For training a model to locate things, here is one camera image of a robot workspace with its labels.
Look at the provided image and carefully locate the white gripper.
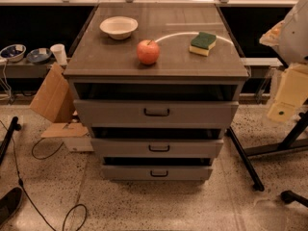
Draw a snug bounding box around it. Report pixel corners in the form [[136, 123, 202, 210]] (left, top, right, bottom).
[[267, 63, 308, 122]]

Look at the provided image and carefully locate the grey top drawer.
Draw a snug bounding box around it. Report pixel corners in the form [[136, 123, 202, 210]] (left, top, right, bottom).
[[74, 100, 239, 128]]

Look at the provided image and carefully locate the grey drawer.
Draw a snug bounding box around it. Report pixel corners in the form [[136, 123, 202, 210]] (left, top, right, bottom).
[[74, 100, 239, 128], [101, 166, 213, 181], [91, 139, 223, 158]]

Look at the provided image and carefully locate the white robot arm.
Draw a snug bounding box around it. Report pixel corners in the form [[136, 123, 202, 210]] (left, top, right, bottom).
[[259, 0, 308, 122]]

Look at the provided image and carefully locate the grey drawer cabinet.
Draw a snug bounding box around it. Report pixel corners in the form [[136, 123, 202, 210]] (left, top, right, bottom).
[[64, 3, 248, 181]]

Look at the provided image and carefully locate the grey bottom drawer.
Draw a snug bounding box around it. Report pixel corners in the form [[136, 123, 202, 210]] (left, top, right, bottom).
[[101, 166, 213, 181]]

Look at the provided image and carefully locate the grey middle drawer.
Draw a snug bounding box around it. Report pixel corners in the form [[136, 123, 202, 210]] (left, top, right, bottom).
[[91, 139, 223, 158]]

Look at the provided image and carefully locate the green yellow sponge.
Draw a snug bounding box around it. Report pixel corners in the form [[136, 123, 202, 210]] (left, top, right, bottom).
[[189, 32, 217, 56]]

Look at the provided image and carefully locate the black caster foot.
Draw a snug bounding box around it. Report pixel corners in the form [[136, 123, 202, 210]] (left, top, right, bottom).
[[280, 191, 308, 207]]

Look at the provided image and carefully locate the red apple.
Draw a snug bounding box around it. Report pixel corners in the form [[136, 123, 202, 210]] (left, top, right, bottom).
[[137, 39, 160, 64]]

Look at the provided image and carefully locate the white bowl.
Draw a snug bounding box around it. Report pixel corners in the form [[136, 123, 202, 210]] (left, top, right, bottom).
[[99, 16, 138, 40]]

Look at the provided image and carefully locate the white paper cup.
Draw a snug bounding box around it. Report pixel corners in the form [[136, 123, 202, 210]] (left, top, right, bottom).
[[50, 43, 67, 65]]

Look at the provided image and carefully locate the brown cardboard box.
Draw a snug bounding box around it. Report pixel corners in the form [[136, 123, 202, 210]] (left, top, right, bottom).
[[30, 63, 88, 138]]

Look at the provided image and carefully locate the blue bowl right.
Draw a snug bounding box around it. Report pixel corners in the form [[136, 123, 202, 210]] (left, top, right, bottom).
[[26, 48, 52, 64]]

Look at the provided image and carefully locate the grey side shelf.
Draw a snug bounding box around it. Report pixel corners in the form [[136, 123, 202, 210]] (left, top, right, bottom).
[[0, 58, 56, 79]]

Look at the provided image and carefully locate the black pole left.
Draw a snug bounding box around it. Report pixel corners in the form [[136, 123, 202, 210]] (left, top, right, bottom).
[[0, 116, 21, 165]]

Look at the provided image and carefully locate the blue patterned bowl left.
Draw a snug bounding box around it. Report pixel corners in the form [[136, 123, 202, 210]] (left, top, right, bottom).
[[0, 44, 26, 63]]

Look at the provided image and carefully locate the black shoe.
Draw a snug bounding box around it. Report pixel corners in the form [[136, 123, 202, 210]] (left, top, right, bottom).
[[0, 187, 23, 227]]

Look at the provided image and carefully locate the black metal stand frame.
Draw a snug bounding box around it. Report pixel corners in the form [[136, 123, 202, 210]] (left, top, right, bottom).
[[226, 109, 308, 193]]

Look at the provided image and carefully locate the black floor cable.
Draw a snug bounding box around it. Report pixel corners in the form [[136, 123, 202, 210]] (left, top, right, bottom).
[[0, 118, 89, 231]]

